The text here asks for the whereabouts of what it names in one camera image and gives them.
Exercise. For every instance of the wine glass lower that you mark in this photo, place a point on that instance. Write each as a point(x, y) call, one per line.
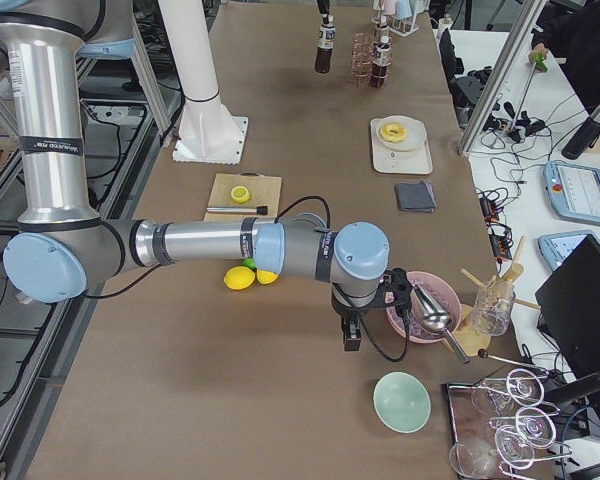
point(504, 455)

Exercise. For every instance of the aluminium frame post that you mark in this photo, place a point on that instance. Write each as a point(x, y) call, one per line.
point(512, 47)

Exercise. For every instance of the pink bowl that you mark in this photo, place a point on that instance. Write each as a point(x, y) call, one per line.
point(436, 287)

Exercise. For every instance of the white round plate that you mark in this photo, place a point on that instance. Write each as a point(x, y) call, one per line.
point(416, 133)

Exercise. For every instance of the cream serving tray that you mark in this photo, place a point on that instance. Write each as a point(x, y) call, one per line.
point(385, 160)

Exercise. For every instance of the yellow lemon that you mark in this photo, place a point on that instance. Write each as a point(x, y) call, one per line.
point(239, 278)
point(265, 277)

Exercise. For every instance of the blue teach pendant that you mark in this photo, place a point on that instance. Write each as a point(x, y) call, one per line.
point(573, 191)
point(555, 248)

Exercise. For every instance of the glazed donut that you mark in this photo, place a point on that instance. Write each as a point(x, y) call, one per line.
point(393, 132)

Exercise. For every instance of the wooden cutting board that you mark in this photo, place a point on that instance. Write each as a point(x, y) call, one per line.
point(265, 190)

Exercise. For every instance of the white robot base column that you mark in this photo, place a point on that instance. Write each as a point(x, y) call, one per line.
point(208, 132)

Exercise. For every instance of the light blue cup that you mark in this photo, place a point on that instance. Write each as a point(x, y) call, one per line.
point(402, 9)

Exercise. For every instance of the half lemon slice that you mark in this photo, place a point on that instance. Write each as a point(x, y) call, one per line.
point(240, 194)

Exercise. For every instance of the tea bottle dark liquid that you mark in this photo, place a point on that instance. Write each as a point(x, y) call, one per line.
point(325, 44)

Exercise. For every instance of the clear glass mug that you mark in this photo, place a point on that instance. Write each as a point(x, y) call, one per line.
point(491, 314)

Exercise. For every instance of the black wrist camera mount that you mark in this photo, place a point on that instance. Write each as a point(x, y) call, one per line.
point(394, 290)

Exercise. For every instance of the metal ice scoop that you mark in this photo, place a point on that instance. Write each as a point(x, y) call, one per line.
point(436, 319)

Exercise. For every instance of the white wire cup rack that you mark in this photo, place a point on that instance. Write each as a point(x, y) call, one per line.
point(402, 28)

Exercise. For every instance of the wooden mug tree stand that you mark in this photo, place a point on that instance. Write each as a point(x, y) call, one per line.
point(515, 270)

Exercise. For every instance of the black monitor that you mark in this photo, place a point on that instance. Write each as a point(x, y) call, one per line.
point(570, 307)

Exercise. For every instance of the copper wire bottle rack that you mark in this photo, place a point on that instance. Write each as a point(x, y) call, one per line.
point(361, 59)

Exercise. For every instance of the yellow lemon near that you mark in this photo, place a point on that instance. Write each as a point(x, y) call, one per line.
point(239, 278)

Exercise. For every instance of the grey folded cloth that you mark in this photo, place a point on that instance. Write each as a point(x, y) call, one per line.
point(415, 197)

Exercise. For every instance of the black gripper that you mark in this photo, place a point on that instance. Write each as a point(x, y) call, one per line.
point(323, 7)
point(346, 313)

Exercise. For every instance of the green lime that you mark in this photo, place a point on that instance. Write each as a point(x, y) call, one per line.
point(249, 262)

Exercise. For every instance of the mint green bowl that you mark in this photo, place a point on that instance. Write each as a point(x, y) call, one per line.
point(401, 402)

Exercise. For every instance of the yellow lemon far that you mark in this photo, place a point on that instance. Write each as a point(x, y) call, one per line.
point(265, 277)

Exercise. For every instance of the metal muddler rod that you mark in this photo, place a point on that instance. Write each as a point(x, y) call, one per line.
point(258, 210)

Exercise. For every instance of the wine glass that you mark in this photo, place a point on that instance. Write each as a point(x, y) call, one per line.
point(497, 396)
point(504, 455)
point(533, 424)

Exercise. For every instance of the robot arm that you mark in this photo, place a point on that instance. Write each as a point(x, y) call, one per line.
point(64, 246)

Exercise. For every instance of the black thermos bottle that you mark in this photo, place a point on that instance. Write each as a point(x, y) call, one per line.
point(585, 137)

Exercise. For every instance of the wine glass middle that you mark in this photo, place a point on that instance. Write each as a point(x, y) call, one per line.
point(533, 424)

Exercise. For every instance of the wine glass upper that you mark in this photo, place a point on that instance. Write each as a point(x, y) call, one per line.
point(497, 396)

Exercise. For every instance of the clear ice cubes pile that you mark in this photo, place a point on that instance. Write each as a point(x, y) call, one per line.
point(418, 334)

